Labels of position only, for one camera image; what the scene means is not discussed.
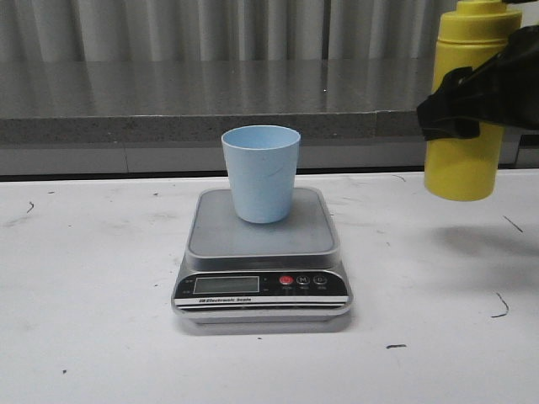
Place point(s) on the yellow squeeze bottle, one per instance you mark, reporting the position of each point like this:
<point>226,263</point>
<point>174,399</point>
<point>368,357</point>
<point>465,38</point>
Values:
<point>465,170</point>

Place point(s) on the white pleated curtain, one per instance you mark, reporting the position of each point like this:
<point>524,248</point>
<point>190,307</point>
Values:
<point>95,31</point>

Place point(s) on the light blue plastic cup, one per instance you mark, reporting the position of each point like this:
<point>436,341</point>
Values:
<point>261,162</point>

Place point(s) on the silver electronic kitchen scale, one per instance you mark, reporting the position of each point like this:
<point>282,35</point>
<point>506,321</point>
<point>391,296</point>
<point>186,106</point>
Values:
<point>240,277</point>

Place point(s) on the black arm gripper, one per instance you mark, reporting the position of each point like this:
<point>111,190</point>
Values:
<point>504,92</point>

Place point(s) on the grey speckled stone counter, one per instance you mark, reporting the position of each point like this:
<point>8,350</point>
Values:
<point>335,101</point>

